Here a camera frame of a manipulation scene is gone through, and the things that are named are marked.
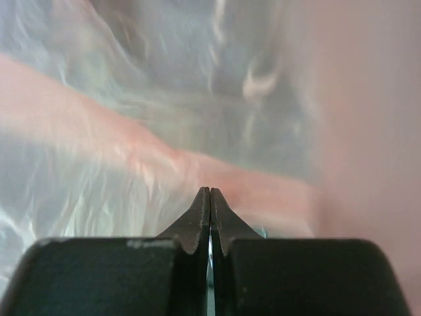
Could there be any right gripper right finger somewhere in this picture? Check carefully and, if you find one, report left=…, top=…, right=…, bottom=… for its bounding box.
left=210, top=188, right=410, bottom=315

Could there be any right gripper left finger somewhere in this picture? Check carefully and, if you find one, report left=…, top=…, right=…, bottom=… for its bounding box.
left=1, top=188, right=210, bottom=315

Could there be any pink plastic bag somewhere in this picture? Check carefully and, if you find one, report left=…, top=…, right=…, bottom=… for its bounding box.
left=1, top=1, right=420, bottom=302

